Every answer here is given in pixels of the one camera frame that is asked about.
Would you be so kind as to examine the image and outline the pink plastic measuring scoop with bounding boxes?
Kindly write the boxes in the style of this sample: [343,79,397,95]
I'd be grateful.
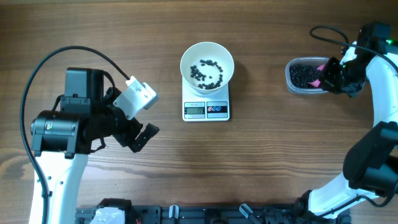
[308,64,325,88]

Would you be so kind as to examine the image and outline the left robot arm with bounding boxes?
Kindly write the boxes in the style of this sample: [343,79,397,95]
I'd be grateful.
[29,68,159,223]

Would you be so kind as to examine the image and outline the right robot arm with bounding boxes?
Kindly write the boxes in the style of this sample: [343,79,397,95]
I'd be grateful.
[293,22,397,222]

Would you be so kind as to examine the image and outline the white digital kitchen scale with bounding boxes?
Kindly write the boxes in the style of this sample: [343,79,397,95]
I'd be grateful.
[182,80,230,122]

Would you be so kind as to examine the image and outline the black beans in bowl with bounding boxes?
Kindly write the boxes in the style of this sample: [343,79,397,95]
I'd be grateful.
[190,59,223,90]

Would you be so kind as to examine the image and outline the white bowl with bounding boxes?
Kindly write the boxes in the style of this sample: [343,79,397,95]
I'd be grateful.
[180,42,235,95]

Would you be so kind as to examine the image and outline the black peppercorns pile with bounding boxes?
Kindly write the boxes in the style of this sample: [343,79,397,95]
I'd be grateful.
[289,64,321,89]

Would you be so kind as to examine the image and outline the clear plastic container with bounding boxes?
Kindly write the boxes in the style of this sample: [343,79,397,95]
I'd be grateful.
[285,57,328,95]

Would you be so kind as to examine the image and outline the right black camera cable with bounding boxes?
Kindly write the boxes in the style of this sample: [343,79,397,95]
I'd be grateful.
[310,25,398,74]

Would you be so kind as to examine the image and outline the black camera cable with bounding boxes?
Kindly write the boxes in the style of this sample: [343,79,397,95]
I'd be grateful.
[310,25,398,74]
[19,45,131,224]

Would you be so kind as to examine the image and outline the left black camera cable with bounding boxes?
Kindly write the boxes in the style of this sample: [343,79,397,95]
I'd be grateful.
[19,45,131,224]

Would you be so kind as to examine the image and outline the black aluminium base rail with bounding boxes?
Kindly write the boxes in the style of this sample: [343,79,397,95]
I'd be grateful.
[75,198,352,224]

